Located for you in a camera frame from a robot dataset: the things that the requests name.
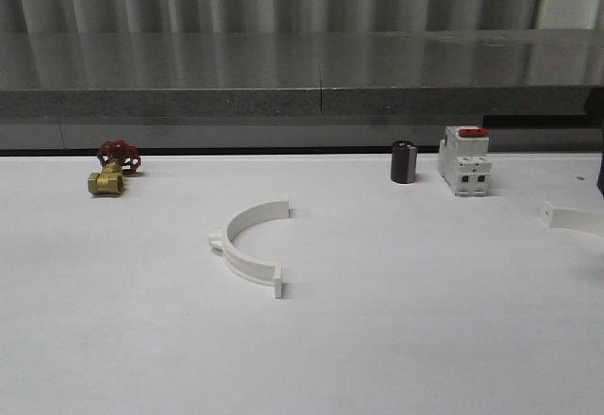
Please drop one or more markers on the white half pipe clamp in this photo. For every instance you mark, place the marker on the white half pipe clamp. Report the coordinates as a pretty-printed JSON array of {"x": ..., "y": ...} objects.
[
  {"x": 252, "y": 269},
  {"x": 572, "y": 219}
]

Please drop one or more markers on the dark robot arm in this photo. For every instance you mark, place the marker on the dark robot arm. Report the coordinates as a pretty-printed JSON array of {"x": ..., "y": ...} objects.
[{"x": 600, "y": 179}]

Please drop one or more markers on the dark cylindrical capacitor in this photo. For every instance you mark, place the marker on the dark cylindrical capacitor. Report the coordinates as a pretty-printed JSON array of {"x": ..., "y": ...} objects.
[{"x": 403, "y": 164}]

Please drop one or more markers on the grey stone ledge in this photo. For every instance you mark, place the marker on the grey stone ledge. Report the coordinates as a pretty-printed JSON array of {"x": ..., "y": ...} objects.
[{"x": 415, "y": 78}]

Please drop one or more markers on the white circuit breaker red switch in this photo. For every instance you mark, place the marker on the white circuit breaker red switch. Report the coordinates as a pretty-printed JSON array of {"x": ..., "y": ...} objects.
[{"x": 463, "y": 162}]

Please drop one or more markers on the brass valve with red handle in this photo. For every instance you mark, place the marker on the brass valve with red handle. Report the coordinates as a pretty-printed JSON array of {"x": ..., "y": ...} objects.
[{"x": 117, "y": 158}]

